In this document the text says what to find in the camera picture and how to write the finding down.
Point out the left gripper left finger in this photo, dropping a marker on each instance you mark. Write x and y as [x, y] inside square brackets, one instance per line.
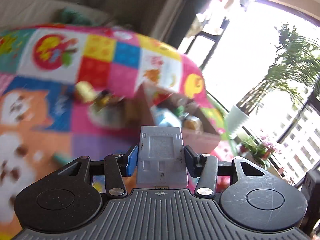
[116, 167]

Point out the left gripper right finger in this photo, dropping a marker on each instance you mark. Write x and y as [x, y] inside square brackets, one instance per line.
[205, 168]

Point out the grey rectangular toy device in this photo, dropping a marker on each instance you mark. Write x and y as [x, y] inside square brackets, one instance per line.
[161, 161]

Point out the pink flowering potted plant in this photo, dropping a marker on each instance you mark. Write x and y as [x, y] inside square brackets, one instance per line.
[260, 149]

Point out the white tall plant pot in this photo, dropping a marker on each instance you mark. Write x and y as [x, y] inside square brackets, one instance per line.
[235, 119]

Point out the pink cardboard box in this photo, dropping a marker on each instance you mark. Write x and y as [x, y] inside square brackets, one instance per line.
[161, 107]

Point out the colourful cartoon play mat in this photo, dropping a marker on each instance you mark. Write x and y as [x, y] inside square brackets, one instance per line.
[67, 90]

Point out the green palm plant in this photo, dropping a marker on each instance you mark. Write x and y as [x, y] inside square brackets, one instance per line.
[296, 62]

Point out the beige sofa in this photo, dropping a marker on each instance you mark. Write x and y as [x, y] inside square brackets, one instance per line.
[23, 13]

